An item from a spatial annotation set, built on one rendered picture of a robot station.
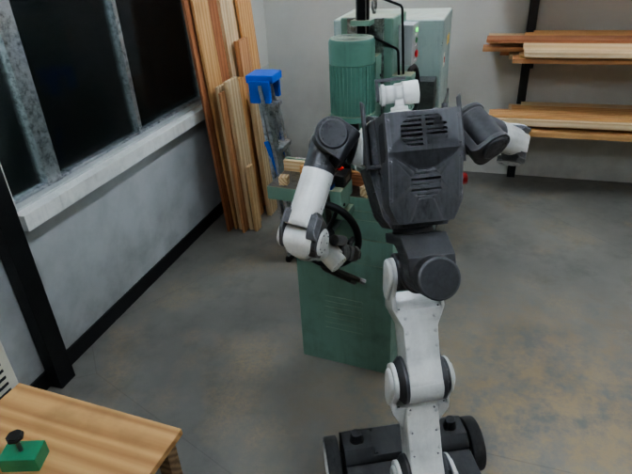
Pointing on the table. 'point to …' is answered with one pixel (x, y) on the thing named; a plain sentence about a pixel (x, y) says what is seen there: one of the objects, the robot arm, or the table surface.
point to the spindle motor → (352, 75)
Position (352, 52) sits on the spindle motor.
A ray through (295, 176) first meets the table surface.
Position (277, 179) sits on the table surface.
